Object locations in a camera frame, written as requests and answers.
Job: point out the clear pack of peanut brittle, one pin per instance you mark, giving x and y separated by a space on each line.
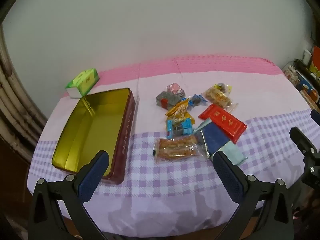
175 147

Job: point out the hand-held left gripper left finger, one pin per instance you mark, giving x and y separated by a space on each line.
95 175

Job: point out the grey cube snack red label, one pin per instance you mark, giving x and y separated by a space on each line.
166 98

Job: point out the pink cube snack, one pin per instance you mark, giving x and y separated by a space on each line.
175 89

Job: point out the dark and light blue packet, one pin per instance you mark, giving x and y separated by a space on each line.
215 137

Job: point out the gold and maroon tin box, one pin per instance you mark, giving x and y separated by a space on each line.
82 130

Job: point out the pink and purple checked tablecloth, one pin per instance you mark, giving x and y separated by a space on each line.
175 192

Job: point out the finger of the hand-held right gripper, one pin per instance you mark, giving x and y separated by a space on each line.
301 138
316 117

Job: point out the green tissue pack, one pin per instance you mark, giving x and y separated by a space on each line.
83 81

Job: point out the brown wooden cabinet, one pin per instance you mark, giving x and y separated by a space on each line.
12 175

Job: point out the white card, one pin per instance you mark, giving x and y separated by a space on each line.
307 57

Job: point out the blue candy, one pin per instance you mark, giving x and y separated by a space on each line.
196 100

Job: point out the orange and yellow box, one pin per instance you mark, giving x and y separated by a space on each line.
315 62

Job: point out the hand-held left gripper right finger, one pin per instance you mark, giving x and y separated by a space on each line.
227 175

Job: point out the clear pack of brown biscuits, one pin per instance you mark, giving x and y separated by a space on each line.
217 96

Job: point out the cluttered side shelf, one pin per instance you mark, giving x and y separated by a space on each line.
302 82

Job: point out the red snack packet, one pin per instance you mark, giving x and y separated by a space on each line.
222 120

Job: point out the orange snack packet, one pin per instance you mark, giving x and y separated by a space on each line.
180 108

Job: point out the beige patterned curtain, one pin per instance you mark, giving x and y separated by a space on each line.
15 100

